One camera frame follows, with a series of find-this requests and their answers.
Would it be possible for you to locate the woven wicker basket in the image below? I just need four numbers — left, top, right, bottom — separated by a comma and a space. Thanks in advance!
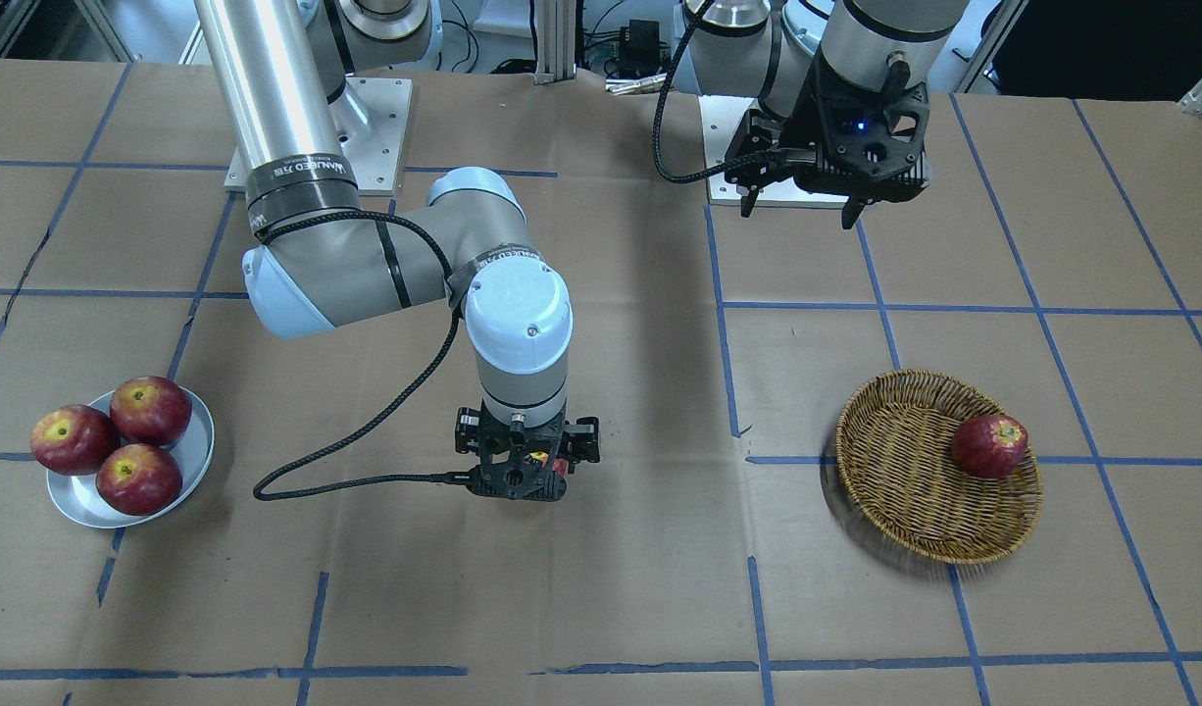
834, 368, 1045, 566

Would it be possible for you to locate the white round plate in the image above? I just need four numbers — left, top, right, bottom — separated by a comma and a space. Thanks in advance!
44, 388, 215, 530

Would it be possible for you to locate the red apple plate front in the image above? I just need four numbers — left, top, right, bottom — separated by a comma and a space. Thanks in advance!
96, 443, 182, 517

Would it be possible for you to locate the dark red basket apple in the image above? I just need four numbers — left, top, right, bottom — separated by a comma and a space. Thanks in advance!
950, 413, 1028, 479

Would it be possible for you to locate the red apple plate rear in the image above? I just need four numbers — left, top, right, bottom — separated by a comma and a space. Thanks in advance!
109, 376, 192, 447

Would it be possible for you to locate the red apple plate outer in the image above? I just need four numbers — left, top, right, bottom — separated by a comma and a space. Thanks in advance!
30, 405, 121, 477

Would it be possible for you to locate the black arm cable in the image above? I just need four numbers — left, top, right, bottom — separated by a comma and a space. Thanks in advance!
651, 0, 789, 185
252, 209, 480, 503

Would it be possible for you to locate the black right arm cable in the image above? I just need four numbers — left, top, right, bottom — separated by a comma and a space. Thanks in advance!
252, 209, 480, 503

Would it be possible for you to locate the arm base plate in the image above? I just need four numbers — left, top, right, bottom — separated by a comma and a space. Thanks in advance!
225, 77, 413, 196
698, 95, 846, 210

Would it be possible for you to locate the aluminium frame post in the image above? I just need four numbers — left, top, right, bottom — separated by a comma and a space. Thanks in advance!
529, 1, 582, 85

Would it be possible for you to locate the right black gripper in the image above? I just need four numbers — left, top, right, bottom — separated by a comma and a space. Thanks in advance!
453, 407, 600, 502

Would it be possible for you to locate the red apple plate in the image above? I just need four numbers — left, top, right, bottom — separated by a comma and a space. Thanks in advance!
30, 405, 121, 477
109, 376, 192, 447
96, 443, 182, 517

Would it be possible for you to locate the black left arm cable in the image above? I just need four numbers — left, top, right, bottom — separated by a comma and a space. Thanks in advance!
651, 0, 789, 185

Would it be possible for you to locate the yellow-red apple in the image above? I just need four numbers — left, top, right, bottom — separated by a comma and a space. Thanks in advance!
524, 451, 573, 477

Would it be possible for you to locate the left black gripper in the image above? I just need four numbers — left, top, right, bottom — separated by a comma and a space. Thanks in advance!
724, 51, 932, 229

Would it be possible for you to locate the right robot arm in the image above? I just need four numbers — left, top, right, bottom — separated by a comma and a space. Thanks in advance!
196, 1, 600, 502

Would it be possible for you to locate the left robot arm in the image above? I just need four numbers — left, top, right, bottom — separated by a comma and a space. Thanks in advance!
651, 1, 968, 229

